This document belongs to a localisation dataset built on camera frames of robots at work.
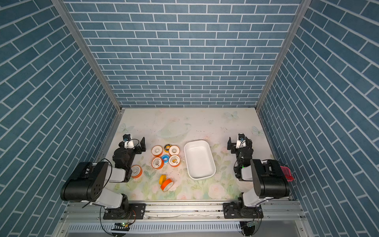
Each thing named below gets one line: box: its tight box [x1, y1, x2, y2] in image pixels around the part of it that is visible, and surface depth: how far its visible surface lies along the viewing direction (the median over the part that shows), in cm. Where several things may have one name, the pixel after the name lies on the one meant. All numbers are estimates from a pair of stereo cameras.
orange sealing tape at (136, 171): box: [130, 164, 143, 179], surface depth 87 cm
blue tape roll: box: [161, 154, 170, 165], surface depth 93 cm
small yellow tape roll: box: [158, 174, 167, 185], surface depth 82 cm
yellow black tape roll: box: [163, 143, 172, 153], surface depth 98 cm
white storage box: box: [184, 139, 217, 180], surface depth 93 cm
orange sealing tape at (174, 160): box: [168, 155, 181, 168], surface depth 90 cm
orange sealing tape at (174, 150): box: [168, 145, 181, 156], surface depth 96 cm
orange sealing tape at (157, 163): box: [151, 157, 165, 170], surface depth 90 cm
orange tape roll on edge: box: [160, 178, 174, 193], surface depth 80 cm
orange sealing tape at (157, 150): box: [151, 144, 164, 158], surface depth 96 cm
